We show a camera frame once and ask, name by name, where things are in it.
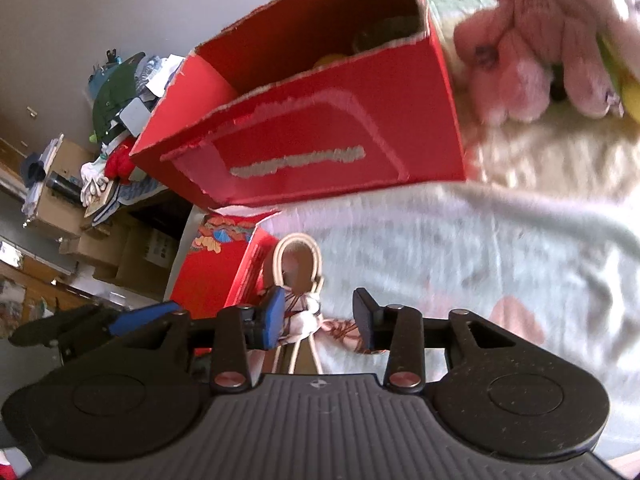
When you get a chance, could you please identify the pink plush rabbit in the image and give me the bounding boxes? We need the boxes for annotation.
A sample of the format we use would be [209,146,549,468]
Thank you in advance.
[452,0,639,126]

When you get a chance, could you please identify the red plush toy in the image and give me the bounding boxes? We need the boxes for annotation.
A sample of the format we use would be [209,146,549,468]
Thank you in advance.
[104,136,136,184]

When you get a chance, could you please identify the yellow plush toy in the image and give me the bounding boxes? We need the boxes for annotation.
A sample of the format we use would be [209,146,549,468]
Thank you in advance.
[598,37,640,122]

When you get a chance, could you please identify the small red patterned box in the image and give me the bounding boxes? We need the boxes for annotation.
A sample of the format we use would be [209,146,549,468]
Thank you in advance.
[168,212,278,320]

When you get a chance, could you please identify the brown cardboard boxes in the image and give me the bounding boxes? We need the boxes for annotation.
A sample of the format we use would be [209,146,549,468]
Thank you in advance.
[23,136,190,300]

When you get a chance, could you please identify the white square box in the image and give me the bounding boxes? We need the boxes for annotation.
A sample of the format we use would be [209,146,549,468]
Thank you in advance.
[118,98,151,138]

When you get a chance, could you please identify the green cloth item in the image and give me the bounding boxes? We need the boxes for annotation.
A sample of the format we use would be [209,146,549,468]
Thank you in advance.
[89,50,145,143]

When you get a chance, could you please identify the large red cardboard box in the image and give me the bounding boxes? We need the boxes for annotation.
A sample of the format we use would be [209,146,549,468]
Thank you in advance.
[130,0,465,208]

